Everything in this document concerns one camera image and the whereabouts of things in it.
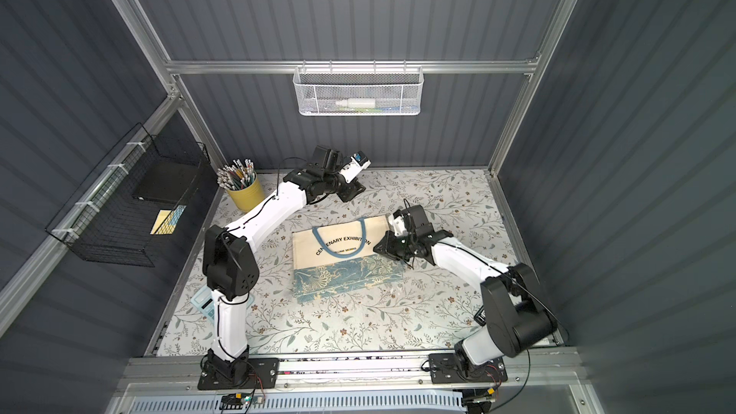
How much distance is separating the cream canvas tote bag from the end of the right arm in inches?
1.4

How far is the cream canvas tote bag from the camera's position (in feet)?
2.88

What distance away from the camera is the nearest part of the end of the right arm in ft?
2.14
